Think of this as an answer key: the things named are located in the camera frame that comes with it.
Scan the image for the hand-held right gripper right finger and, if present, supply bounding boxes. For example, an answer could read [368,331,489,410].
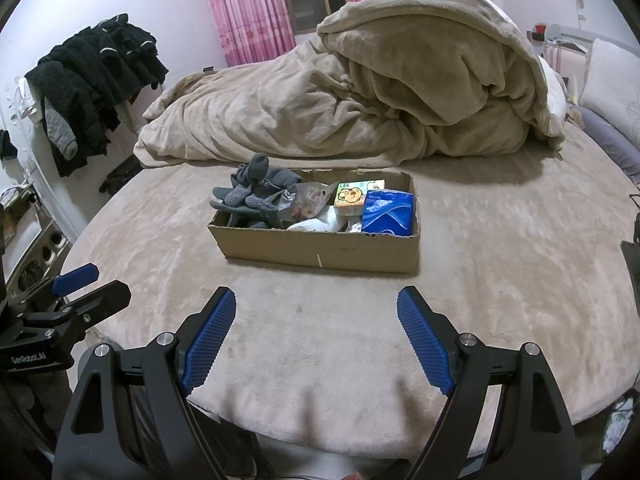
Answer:
[396,286,583,480]

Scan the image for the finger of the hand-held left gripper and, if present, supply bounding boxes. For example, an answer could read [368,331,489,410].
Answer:
[57,281,132,332]
[31,262,100,306]

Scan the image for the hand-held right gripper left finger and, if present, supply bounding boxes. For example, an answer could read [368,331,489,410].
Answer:
[52,286,237,480]

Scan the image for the blue white tissue pack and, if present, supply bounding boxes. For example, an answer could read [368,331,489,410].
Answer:
[361,189,416,237]

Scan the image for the cardboard box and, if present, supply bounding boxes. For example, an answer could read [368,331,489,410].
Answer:
[207,167,422,275]

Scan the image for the grey dotted glove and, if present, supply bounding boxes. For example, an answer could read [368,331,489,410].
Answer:
[245,187,296,218]
[210,185,268,213]

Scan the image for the white sock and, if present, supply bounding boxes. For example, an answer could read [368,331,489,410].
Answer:
[287,207,347,234]

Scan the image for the yellow cartoon tissue pack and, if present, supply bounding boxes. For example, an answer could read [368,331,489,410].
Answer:
[333,180,386,217]

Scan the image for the clear plastic bag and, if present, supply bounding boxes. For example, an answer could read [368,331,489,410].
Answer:
[276,182,339,224]

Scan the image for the metal side shelf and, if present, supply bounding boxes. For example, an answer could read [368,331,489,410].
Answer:
[0,185,69,301]

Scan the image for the round bed with beige sheet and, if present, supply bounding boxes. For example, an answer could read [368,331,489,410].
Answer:
[60,122,640,461]

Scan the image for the grey quilted garment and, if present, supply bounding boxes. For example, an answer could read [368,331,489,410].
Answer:
[44,101,79,162]

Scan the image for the hanging black clothes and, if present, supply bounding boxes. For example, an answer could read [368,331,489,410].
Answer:
[24,14,170,179]

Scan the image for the beige fleece blanket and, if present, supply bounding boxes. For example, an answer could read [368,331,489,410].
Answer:
[134,0,567,169]

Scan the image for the grey blue pillow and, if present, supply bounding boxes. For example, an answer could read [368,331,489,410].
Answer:
[574,105,640,184]

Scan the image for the white pillow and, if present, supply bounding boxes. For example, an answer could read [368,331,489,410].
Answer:
[537,55,569,117]

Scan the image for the flower print pillow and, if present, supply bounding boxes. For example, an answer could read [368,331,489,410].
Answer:
[577,37,640,142]

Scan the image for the grey headboard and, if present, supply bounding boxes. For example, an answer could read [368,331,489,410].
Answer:
[542,22,640,61]

